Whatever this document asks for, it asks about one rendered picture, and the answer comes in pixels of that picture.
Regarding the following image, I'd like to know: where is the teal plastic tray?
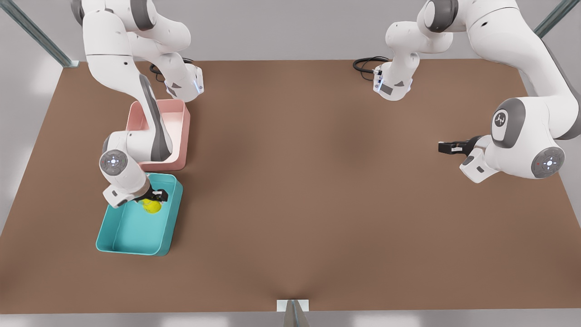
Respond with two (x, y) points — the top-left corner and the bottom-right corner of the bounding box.
(96, 173), (184, 257)

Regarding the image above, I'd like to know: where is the pink plastic tray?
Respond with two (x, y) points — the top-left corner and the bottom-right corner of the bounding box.
(125, 99), (191, 172)

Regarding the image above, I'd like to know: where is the black cable loop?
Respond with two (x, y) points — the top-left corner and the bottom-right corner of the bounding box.
(149, 58), (195, 83)
(353, 56), (391, 82)

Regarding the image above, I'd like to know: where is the silver frame post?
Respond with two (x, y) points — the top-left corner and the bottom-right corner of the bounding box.
(534, 0), (581, 39)
(277, 299), (310, 327)
(0, 0), (80, 69)

